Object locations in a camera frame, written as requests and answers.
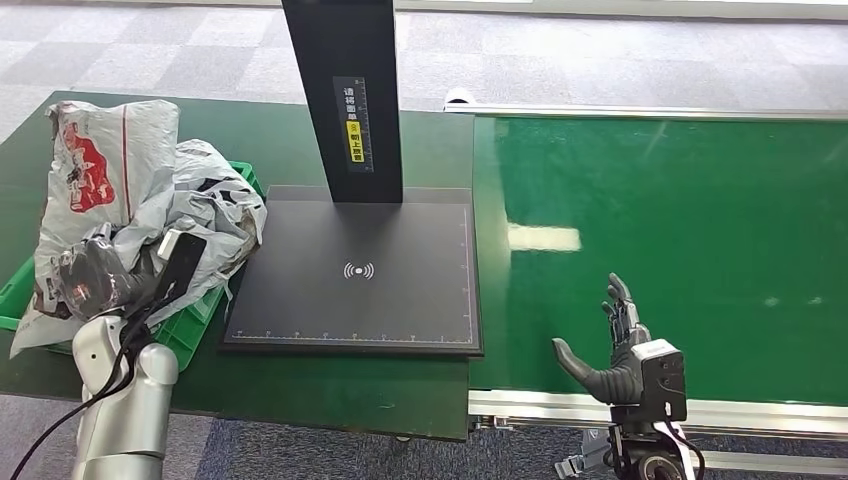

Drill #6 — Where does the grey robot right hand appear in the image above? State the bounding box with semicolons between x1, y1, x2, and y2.
551;272;654;407

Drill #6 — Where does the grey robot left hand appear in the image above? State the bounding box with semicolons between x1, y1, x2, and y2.
56;225;144;323

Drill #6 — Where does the grey mailer package red print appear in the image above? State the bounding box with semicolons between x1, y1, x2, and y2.
33;99;181;318

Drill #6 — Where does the green conveyor belt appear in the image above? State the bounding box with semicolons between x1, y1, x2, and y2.
468;113;848;407

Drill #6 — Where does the green plastic crate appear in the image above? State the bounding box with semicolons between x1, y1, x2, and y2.
0;160;265;372

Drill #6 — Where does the large crumpled grey mailer bag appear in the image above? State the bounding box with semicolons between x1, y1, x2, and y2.
9;137;268;360

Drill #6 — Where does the dark green table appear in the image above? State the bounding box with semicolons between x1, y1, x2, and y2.
0;90;476;444

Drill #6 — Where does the black yellow column label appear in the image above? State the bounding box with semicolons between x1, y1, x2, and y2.
333;76;374;175

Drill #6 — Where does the black scanner column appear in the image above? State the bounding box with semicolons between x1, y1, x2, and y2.
281;0;404;205

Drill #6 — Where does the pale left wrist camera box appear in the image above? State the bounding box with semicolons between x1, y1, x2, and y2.
152;229;209;306

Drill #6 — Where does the grey metal conveyor bracket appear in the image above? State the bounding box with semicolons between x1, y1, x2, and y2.
555;430;611;480

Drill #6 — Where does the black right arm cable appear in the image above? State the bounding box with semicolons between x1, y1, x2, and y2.
667;422;708;480

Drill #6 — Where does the wide aluminium conveyor rail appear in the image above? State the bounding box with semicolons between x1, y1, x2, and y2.
467;390;848;477

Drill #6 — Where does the black scanner base plate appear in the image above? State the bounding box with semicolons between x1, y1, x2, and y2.
219;185;485;360

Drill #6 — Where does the thin aluminium conveyor rail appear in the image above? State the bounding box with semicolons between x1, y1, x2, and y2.
443;102;848;122

